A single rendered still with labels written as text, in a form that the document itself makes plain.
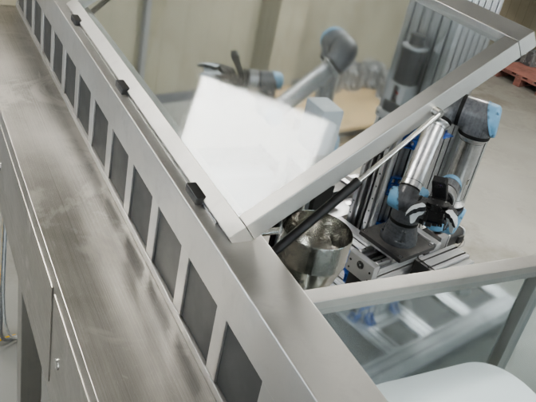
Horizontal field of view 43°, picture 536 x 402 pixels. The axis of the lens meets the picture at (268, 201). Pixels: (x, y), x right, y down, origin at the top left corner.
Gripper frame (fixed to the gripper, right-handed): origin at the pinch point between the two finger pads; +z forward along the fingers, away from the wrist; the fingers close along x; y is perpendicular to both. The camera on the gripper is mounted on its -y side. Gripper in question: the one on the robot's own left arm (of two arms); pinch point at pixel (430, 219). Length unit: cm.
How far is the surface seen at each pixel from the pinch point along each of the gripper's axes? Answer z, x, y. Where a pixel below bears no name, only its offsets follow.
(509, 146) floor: -433, 0, 125
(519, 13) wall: -722, 36, 57
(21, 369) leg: 74, 94, 40
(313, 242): 72, 13, -24
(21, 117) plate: 67, 92, -33
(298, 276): 84, 11, -24
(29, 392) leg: 72, 94, 50
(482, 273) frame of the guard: 83, -21, -34
